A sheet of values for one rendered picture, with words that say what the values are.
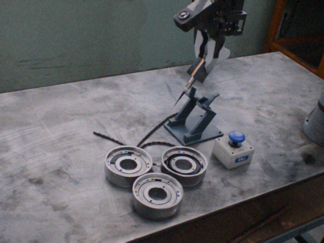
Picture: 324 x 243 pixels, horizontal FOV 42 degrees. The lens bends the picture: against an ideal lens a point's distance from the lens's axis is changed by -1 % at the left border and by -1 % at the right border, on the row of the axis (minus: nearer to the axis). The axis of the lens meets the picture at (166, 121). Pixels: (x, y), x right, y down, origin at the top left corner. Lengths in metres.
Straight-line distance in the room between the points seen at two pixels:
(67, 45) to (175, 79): 1.30
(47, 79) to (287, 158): 1.79
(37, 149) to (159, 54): 1.93
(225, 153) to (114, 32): 1.73
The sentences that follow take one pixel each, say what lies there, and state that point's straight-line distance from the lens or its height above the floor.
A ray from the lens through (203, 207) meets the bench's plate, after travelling 0.93.
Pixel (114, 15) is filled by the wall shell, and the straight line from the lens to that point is 2.60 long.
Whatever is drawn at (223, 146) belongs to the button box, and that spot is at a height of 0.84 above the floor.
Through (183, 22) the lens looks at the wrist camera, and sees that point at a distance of 0.93.
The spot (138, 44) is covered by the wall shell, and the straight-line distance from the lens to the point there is 2.76.
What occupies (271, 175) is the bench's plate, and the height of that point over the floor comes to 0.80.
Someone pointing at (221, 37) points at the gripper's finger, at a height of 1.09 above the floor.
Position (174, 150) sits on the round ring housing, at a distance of 1.01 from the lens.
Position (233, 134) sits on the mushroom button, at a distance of 1.02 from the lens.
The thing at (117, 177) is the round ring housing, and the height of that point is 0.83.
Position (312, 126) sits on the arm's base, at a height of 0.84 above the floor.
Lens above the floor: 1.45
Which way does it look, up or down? 34 degrees down
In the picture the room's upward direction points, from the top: 9 degrees clockwise
